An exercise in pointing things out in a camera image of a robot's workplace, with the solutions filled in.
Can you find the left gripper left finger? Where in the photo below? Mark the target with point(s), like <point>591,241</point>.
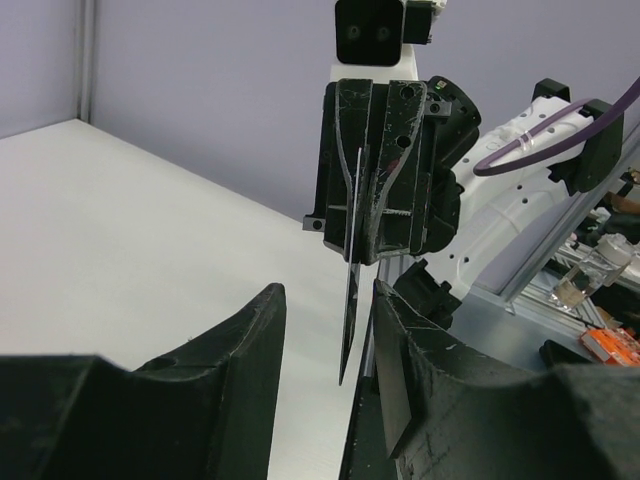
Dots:
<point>204,410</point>

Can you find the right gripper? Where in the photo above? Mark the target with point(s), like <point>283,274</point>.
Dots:
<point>402,197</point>

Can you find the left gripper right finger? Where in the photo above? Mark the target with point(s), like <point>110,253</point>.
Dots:
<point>451,412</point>

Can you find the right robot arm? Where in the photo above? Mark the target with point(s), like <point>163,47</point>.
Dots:
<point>558,147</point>

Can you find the background clutter items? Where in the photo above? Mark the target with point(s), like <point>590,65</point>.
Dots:
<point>605,274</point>

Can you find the left aluminium frame post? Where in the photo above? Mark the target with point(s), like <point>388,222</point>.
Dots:
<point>86,22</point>

